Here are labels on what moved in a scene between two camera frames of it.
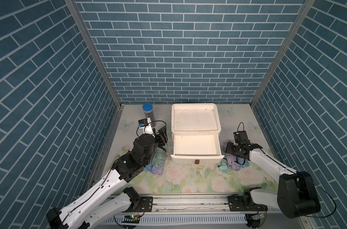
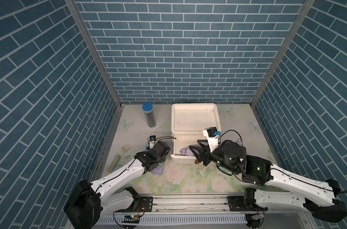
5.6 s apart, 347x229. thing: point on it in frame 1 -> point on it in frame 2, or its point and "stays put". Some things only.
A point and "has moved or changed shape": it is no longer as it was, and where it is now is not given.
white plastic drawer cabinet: x=197 y=124 stays put
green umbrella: x=159 y=156 has moved or changed shape
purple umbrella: x=231 y=159 has moved or changed shape
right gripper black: x=229 y=146 -> x=204 y=153
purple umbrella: x=158 y=171 stays put
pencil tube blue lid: x=147 y=108 stays put
